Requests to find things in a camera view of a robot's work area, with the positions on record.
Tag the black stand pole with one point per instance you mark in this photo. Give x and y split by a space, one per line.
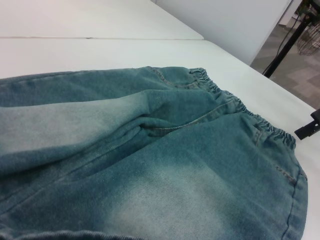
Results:
287 47

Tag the blue washed denim shorts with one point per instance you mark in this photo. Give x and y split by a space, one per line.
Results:
150 162

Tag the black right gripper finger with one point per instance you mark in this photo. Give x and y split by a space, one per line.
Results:
310 128

